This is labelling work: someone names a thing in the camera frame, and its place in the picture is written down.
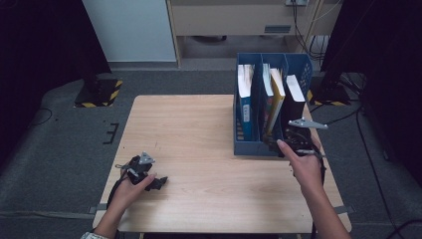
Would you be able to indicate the grey tape piece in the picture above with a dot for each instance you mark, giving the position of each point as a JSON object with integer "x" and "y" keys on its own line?
{"x": 98, "y": 208}
{"x": 346, "y": 209}

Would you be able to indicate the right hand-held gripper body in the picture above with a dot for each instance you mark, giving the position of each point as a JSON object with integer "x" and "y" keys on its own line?
{"x": 300, "y": 139}

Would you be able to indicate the person's left hand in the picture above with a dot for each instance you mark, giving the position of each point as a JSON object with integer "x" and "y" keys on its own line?
{"x": 127, "y": 197}

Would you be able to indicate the black book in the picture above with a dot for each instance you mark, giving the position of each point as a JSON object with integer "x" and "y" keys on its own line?
{"x": 293, "y": 106}

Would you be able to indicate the white panel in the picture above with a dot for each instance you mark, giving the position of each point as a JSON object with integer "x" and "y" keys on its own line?
{"x": 132, "y": 30}

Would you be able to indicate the blue plastic file rack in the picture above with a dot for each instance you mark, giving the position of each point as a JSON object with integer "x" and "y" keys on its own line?
{"x": 249, "y": 149}

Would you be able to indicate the white power strip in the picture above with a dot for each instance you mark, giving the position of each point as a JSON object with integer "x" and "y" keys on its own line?
{"x": 295, "y": 2}

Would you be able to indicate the teal illustrated book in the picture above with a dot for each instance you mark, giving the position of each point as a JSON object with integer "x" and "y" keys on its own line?
{"x": 267, "y": 83}

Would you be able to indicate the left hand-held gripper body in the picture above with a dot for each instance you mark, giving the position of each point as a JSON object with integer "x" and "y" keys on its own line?
{"x": 141, "y": 169}

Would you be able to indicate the black curtain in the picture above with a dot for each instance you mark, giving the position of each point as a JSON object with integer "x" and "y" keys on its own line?
{"x": 381, "y": 49}
{"x": 33, "y": 49}

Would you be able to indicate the yellow book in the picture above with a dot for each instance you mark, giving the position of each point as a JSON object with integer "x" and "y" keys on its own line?
{"x": 278, "y": 89}

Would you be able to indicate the black yellow-striped stand base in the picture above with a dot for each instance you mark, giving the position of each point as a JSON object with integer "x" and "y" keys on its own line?
{"x": 331, "y": 96}
{"x": 99, "y": 94}

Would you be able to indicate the light blue book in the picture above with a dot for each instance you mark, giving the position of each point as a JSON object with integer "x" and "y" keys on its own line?
{"x": 245, "y": 116}

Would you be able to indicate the beige cabinet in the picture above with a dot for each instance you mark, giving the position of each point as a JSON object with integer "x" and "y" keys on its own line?
{"x": 225, "y": 20}

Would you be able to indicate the person's right hand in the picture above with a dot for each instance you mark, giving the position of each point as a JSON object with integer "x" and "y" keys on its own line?
{"x": 308, "y": 171}

